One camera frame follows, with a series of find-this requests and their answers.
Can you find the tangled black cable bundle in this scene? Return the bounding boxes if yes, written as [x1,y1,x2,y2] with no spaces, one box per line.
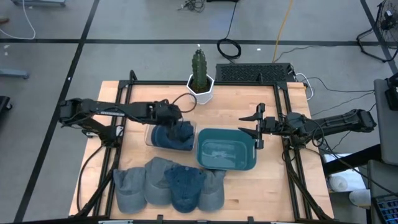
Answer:
[177,0,206,13]

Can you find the white roll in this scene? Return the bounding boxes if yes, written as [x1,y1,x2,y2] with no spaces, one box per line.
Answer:
[348,189,373,208]
[328,174,368,194]

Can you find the white looped cable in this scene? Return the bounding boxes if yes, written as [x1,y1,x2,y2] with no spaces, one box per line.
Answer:
[294,73,315,101]

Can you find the grey metal bar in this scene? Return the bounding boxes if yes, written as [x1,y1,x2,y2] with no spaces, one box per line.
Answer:
[11,0,67,7]

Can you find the grey side table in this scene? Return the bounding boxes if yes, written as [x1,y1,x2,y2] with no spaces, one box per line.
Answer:
[374,78,398,166]

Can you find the grey cap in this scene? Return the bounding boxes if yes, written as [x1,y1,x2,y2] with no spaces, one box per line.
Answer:
[198,169,227,212]
[144,156,180,206]
[113,167,147,215]

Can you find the white hexagonal plant pot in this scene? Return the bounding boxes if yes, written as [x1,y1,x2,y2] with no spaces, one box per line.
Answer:
[186,73,215,106]

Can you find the black desk beam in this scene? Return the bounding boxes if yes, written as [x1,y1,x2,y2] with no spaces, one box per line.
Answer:
[322,144,383,175]

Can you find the black floor fan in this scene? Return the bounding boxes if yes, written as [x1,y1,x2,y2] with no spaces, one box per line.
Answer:
[356,0,398,63]

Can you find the coiled black cable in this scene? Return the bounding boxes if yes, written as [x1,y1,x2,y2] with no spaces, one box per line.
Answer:
[216,0,243,60]

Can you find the black caster foot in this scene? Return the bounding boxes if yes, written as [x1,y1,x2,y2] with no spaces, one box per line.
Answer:
[0,95,12,113]

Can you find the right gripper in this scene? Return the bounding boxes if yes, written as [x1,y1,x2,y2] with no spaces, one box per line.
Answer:
[238,103,277,150]

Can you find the thin black cable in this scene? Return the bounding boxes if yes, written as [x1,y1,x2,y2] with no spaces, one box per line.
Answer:
[303,76,376,94]

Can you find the black metal table frame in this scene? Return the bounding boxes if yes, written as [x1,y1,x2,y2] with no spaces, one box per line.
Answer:
[68,70,335,224]

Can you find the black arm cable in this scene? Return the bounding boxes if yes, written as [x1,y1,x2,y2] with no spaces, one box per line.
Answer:
[76,143,105,213]

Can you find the green cactus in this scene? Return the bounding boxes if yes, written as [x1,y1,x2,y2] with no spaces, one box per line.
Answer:
[191,49,208,93]

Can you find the black perforated computer case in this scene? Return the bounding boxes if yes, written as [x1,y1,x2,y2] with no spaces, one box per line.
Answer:
[215,63,296,83]

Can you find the teal plastic bin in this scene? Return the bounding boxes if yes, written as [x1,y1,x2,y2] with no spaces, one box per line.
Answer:
[195,128,258,171]

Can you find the backlit keyboard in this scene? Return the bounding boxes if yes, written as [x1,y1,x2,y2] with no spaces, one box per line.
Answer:
[373,194,398,224]

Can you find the black device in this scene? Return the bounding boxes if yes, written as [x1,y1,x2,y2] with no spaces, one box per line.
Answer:
[384,73,398,111]

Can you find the yellow floor cable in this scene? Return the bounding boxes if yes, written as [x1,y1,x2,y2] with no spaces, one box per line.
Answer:
[272,0,295,63]

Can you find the clear plastic container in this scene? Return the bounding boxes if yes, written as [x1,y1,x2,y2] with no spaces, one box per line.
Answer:
[145,120,198,153]

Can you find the grey metal base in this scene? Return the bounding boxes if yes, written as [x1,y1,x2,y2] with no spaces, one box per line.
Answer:
[0,68,30,80]

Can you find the white floor cable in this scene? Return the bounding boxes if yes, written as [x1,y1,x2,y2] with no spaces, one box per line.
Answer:
[0,0,37,40]

